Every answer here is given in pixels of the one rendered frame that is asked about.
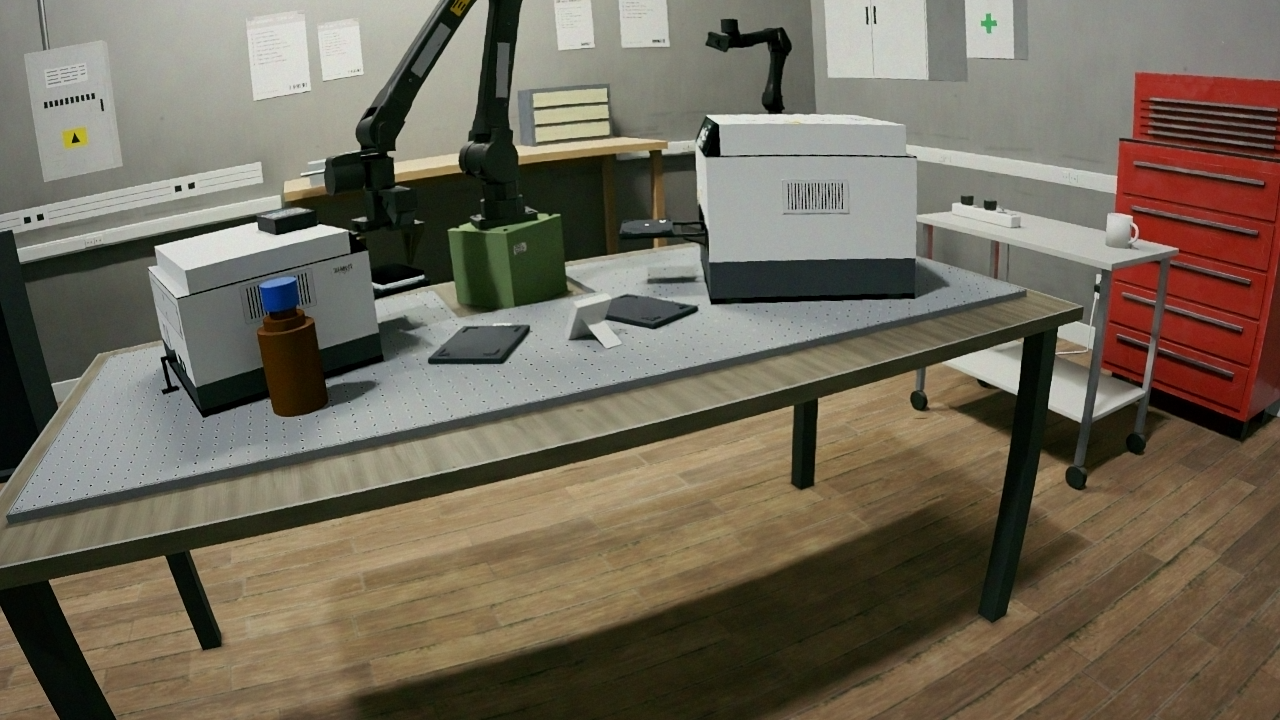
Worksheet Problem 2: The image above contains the brown bottle with blue cap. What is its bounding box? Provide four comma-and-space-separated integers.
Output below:
257, 277, 329, 416

